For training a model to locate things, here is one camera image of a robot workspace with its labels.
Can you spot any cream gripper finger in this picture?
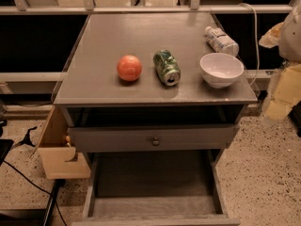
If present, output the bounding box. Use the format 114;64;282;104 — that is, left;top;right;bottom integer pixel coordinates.
259;22;284;49
262;64;301;121

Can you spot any orange red apple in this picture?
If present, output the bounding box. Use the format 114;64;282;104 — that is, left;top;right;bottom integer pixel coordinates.
117;55;142;82

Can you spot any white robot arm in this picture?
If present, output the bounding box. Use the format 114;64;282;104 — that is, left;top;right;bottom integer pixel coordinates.
259;3;301;121

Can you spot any grey top drawer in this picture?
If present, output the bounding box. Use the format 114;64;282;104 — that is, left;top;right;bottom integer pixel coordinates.
68;124;239;153

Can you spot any round brass drawer knob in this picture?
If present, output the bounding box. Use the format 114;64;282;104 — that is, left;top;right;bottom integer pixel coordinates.
152;137;160;146

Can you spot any grey drawer cabinet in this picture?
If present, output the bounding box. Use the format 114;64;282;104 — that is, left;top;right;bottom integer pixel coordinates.
53;12;259;226

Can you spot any open grey middle drawer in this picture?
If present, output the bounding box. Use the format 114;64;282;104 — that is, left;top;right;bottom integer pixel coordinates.
72;150;240;226

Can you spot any clear plastic water bottle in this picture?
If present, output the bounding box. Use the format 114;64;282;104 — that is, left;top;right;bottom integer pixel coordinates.
205;26;239;57

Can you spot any white bowl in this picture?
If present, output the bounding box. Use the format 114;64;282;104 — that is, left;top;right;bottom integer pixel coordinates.
199;53;245;89

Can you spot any green soda can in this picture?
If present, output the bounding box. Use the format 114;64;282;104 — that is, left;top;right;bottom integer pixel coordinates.
153;50;181;87

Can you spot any light wooden box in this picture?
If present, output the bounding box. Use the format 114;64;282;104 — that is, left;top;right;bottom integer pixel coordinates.
36;106;91;179

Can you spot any white cable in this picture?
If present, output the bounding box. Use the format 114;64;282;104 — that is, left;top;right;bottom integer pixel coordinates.
238;2;261;87

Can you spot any metal railing frame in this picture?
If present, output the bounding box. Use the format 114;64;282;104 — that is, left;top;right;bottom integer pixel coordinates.
0;0;301;16

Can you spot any black floor cable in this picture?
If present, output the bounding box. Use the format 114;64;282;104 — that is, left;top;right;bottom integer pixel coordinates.
2;159;69;226

